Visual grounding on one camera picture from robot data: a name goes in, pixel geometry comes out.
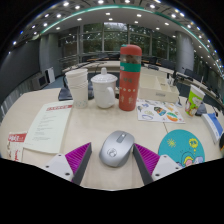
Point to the grey floor box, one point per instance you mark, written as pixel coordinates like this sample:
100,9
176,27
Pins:
39,82

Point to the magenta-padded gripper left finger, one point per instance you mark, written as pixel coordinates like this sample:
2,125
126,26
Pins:
78,159

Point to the black desk microphone unit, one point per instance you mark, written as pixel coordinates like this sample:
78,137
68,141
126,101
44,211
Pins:
202,110
63,95

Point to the blue and white book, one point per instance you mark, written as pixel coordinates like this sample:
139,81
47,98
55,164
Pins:
213,125

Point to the round teal cartoon mouse pad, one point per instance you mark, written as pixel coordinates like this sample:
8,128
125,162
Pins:
178,146

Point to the beige wooden tray box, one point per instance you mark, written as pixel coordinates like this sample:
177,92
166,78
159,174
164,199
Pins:
156,88

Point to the cream paper document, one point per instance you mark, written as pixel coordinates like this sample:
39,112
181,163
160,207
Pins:
48,126

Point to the group of dark office chairs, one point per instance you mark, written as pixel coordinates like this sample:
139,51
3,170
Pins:
166,64

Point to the colourful sticker sheet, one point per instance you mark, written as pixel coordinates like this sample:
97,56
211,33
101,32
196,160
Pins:
158,111

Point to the group of ceiling lights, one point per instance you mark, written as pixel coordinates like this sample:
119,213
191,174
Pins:
107,13

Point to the red drink bottle green band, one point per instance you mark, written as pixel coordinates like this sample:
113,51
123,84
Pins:
130,86

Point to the green printed paper cup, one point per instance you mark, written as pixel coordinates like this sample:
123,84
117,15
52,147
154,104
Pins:
193,101

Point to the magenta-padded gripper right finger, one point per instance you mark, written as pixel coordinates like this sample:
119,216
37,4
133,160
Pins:
146,159

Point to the black handheld microphone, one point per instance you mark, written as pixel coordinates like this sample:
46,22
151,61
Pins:
222,144

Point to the stack of white paper cups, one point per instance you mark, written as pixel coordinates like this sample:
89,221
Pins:
78,86

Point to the silver grey computer mouse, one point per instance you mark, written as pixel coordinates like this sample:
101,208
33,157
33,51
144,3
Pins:
116,150

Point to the white floor appliance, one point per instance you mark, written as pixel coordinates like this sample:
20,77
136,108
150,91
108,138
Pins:
50,75

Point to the red and white leaflet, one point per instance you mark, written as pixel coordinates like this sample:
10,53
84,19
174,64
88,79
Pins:
16,145

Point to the white lidded ceramic mug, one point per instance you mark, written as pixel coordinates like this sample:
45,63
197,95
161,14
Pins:
102,91

